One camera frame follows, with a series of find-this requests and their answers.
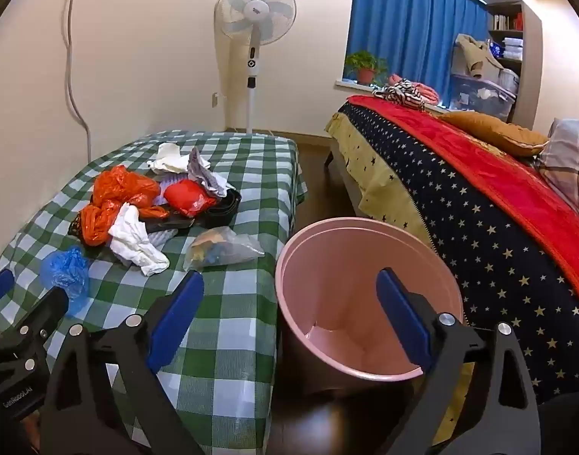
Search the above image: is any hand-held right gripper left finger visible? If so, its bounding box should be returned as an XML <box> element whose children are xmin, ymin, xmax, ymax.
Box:
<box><xmin>40</xmin><ymin>270</ymin><xmax>205</xmax><ymax>455</ymax></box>

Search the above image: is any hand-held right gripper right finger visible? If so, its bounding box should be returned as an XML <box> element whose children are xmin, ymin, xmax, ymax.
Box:
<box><xmin>376</xmin><ymin>268</ymin><xmax>542</xmax><ymax>455</ymax></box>

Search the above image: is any blue plastic bag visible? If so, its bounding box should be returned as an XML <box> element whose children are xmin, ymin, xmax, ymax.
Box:
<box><xmin>39</xmin><ymin>246</ymin><xmax>90</xmax><ymax>318</ymax></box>

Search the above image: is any pink plastic trash bin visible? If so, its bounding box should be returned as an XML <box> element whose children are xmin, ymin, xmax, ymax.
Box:
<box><xmin>275</xmin><ymin>217</ymin><xmax>465</xmax><ymax>394</ymax></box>

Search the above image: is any clear plastic bag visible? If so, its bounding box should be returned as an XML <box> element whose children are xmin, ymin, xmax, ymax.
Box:
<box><xmin>183</xmin><ymin>226</ymin><xmax>266</xmax><ymax>273</ymax></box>

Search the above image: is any black plastic bag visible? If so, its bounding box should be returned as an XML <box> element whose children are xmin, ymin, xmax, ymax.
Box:
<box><xmin>145</xmin><ymin>215</ymin><xmax>198</xmax><ymax>234</ymax></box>

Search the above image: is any orange plastic bag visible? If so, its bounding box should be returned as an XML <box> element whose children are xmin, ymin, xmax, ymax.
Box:
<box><xmin>91</xmin><ymin>165</ymin><xmax>162</xmax><ymax>209</ymax></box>
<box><xmin>78</xmin><ymin>201</ymin><xmax>171</xmax><ymax>247</ymax></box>

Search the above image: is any red plastic bag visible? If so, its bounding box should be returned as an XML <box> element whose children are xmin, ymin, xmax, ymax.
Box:
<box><xmin>164</xmin><ymin>179</ymin><xmax>220</xmax><ymax>219</ymax></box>

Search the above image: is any grey foil wrapper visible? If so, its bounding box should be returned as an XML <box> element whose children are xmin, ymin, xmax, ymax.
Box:
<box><xmin>186</xmin><ymin>147</ymin><xmax>230</xmax><ymax>198</ymax></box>

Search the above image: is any white paper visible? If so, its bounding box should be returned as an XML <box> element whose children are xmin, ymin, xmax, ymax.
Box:
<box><xmin>146</xmin><ymin>142</ymin><xmax>194</xmax><ymax>175</ymax></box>

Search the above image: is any navy star print blanket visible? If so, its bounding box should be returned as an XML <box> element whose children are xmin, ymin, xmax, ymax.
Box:
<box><xmin>339</xmin><ymin>102</ymin><xmax>579</xmax><ymax>406</ymax></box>

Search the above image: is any green checked tablecloth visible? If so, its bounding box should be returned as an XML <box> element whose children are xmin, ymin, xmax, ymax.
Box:
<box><xmin>0</xmin><ymin>130</ymin><xmax>307</xmax><ymax>455</ymax></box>

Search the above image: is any yellow star print sheet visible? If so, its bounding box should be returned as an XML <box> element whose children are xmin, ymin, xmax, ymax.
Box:
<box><xmin>325</xmin><ymin>113</ymin><xmax>475</xmax><ymax>444</ymax></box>

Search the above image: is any orange pillow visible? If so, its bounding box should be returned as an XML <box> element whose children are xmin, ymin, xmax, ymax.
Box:
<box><xmin>439</xmin><ymin>111</ymin><xmax>550</xmax><ymax>157</ymax></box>

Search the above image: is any black white striped cloth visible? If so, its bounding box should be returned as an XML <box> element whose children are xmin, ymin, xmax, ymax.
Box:
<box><xmin>372</xmin><ymin>80</ymin><xmax>428</xmax><ymax>112</ymax></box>

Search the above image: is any pink folded cloth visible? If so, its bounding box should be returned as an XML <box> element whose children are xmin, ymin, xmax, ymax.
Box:
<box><xmin>388</xmin><ymin>74</ymin><xmax>439</xmax><ymax>105</ymax></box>

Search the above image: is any plaid pillow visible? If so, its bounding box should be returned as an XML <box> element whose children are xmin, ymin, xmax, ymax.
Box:
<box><xmin>538</xmin><ymin>118</ymin><xmax>579</xmax><ymax>226</ymax></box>

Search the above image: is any clear storage box purple lid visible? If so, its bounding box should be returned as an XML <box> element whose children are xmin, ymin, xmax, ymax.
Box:
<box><xmin>448</xmin><ymin>73</ymin><xmax>517</xmax><ymax>122</ymax></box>

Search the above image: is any potted green plant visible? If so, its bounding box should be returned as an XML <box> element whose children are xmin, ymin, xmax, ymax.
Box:
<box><xmin>345</xmin><ymin>50</ymin><xmax>389</xmax><ymax>86</ymax></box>

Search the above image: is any beige jacket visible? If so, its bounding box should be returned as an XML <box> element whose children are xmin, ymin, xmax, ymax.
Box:
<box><xmin>455</xmin><ymin>34</ymin><xmax>503</xmax><ymax>79</ymax></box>

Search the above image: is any blue curtain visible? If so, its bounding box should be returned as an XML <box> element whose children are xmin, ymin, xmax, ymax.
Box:
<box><xmin>345</xmin><ymin>0</ymin><xmax>490</xmax><ymax>105</ymax></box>

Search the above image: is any dark wooden bookshelf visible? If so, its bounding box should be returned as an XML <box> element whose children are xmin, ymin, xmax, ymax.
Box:
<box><xmin>486</xmin><ymin>2</ymin><xmax>527</xmax><ymax>105</ymax></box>

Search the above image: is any row of books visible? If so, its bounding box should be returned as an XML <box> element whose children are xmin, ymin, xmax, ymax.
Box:
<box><xmin>492</xmin><ymin>12</ymin><xmax>526</xmax><ymax>30</ymax></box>

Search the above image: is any white standing fan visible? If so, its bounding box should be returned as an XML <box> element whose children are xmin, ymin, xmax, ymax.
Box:
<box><xmin>214</xmin><ymin>0</ymin><xmax>297</xmax><ymax>136</ymax></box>

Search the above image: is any white wall cable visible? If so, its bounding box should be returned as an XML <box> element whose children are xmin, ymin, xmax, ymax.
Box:
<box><xmin>64</xmin><ymin>0</ymin><xmax>92</xmax><ymax>162</ymax></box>

